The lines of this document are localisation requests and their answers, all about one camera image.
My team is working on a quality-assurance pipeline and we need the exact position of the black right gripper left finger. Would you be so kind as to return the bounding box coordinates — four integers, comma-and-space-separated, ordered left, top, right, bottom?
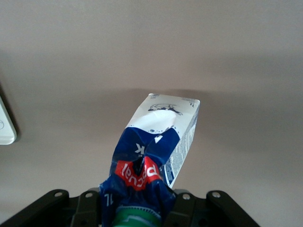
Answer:
0, 188, 102, 227

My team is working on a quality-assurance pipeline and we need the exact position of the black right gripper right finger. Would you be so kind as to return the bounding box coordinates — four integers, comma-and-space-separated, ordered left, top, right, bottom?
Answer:
163, 189, 261, 227

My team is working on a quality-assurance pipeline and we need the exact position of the blue white milk carton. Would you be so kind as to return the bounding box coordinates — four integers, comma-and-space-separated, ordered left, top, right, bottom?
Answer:
98, 93, 201, 227

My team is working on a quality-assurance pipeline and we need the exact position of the beige plastic tray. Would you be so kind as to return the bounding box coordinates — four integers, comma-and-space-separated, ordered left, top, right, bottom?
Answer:
0, 94, 18, 146

